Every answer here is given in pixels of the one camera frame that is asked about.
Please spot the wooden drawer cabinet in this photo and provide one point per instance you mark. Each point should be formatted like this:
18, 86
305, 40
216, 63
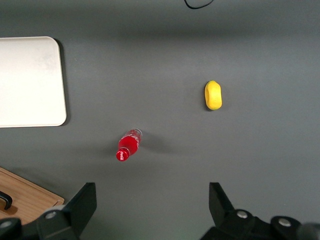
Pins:
59, 200

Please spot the yellow lemon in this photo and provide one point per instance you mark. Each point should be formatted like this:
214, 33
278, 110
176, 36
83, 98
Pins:
213, 96

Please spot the beige rectangular tray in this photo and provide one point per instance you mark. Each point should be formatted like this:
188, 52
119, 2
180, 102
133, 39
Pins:
30, 82

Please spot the wooden drawer front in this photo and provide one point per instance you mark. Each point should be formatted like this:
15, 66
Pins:
27, 200

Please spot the red cola bottle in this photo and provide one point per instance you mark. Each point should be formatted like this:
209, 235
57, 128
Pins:
128, 143

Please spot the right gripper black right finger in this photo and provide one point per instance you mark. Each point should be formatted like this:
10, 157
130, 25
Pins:
225, 220

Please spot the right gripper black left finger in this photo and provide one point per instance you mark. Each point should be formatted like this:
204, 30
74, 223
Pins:
75, 215

